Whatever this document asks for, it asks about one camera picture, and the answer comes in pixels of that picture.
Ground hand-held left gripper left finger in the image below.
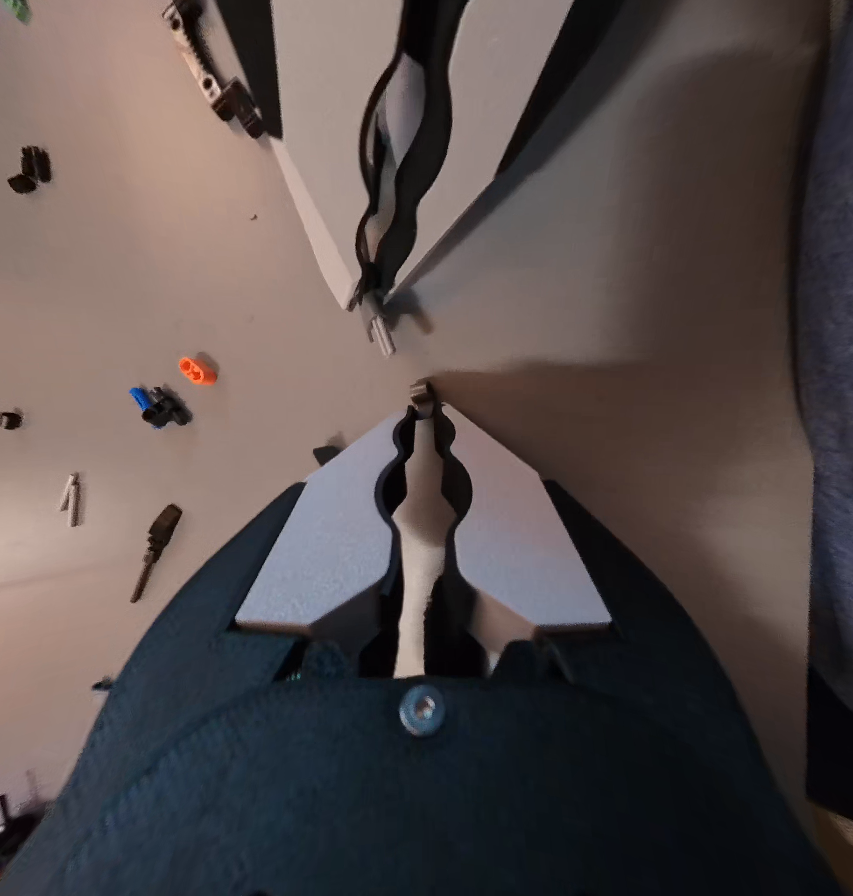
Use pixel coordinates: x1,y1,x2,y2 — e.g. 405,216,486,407
233,406,416,676

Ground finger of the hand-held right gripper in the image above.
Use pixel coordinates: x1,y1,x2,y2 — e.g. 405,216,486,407
381,0,581,305
268,0,427,314

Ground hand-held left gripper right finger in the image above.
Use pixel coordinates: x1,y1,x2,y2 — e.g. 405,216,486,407
423,405,614,676

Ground long light grey lego axle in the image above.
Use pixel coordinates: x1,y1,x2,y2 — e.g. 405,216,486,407
360,290,399,358

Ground black lego axle with connector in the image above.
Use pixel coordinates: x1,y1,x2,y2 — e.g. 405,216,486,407
130,504,183,604

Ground black double lego connector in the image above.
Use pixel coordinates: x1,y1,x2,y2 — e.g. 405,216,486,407
7,146,52,195

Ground partly built lego model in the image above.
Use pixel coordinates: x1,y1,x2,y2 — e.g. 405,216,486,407
0,794,45,896

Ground black connector with blue pin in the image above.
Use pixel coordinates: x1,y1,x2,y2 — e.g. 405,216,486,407
130,386,192,429

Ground black lego frame beam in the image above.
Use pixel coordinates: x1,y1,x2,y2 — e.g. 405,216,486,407
163,0,266,137

